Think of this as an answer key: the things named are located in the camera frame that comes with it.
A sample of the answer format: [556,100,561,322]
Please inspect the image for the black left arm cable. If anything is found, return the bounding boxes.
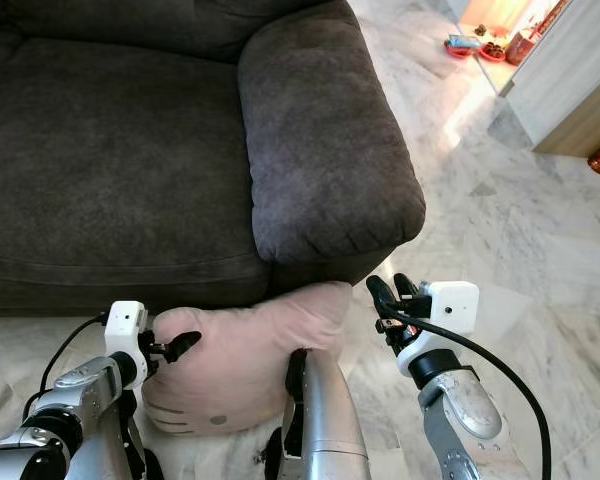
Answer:
[23,312,111,423]

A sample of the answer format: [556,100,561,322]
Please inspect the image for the red bowl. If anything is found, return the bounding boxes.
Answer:
[480,42,510,64]
[444,39,480,60]

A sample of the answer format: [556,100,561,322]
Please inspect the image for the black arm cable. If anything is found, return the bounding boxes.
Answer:
[383,311,553,480]
[23,312,111,423]

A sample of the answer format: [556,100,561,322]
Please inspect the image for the silver robot leg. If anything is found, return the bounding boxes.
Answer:
[262,347,372,480]

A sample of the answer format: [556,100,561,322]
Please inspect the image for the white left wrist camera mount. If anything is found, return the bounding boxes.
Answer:
[104,300,150,391]

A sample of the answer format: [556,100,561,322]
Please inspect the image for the pale pink plush pillow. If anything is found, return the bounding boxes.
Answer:
[142,281,354,437]

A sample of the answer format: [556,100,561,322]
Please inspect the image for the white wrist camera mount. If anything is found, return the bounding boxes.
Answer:
[394,281,482,377]
[104,300,150,391]

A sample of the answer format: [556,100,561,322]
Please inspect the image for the dark grey fabric sofa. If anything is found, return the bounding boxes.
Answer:
[0,0,428,320]

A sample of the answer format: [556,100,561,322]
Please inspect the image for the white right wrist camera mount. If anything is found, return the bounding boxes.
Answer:
[394,281,482,377]

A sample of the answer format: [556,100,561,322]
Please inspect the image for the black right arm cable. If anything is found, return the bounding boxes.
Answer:
[383,311,553,480]

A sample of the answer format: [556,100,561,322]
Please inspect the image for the white wooden cabinet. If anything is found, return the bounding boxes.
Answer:
[504,0,600,157]

